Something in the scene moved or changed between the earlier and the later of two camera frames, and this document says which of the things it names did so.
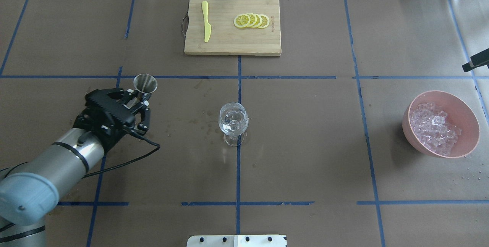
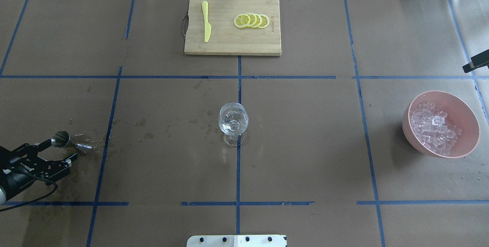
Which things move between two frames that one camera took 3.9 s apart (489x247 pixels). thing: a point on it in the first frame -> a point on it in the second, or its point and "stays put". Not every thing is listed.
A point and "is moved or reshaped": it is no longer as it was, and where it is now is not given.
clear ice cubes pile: [433, 129] stays put
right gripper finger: [480, 59] stays put
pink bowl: [439, 123] stays put
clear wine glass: [233, 120] stays put
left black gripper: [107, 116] -> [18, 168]
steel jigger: [145, 83] is moved or reshaped
